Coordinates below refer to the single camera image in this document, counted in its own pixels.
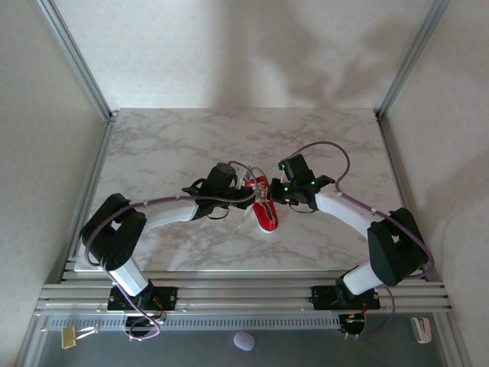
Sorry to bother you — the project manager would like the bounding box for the left arm white cable bracket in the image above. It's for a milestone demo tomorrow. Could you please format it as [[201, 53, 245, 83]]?
[[228, 161, 254, 190]]

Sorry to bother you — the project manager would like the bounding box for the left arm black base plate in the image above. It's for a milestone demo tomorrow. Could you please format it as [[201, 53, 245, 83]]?
[[107, 286, 179, 311]]

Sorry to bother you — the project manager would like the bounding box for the aluminium side rail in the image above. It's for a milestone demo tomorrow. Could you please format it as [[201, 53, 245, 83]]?
[[376, 116, 416, 215], [57, 116, 116, 284]]

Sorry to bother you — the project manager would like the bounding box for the gold binder clip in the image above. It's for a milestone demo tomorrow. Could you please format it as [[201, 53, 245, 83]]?
[[60, 325, 99, 349]]

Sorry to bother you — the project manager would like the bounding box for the white plastic clip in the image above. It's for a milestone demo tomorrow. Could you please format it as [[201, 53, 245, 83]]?
[[410, 317, 433, 345]]

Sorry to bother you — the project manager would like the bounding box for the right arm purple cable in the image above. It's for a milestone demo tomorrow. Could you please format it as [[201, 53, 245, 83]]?
[[282, 141, 436, 339]]

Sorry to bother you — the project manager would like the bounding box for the lavender oval object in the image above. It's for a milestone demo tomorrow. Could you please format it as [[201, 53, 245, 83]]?
[[232, 331, 256, 352]]

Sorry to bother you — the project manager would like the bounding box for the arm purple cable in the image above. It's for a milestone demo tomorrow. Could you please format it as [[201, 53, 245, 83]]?
[[83, 160, 259, 341], [282, 141, 436, 339]]

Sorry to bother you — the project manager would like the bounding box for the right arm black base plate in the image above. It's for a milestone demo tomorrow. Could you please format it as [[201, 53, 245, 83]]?
[[311, 284, 382, 311]]

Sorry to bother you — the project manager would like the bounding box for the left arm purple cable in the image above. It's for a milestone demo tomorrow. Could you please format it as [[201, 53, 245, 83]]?
[[83, 160, 259, 341]]

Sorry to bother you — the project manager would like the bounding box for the aluminium rail frame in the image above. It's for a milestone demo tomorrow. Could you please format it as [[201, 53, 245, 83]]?
[[34, 269, 454, 317]]

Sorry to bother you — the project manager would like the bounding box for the aluminium corner post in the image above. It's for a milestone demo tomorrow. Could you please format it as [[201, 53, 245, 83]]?
[[36, 0, 118, 122], [375, 0, 452, 118]]

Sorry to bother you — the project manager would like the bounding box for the grey perforated cable duct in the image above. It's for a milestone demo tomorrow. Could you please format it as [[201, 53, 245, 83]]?
[[45, 314, 342, 332]]

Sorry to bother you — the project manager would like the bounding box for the red shoe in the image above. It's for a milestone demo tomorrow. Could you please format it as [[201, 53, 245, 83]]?
[[244, 167, 280, 234]]

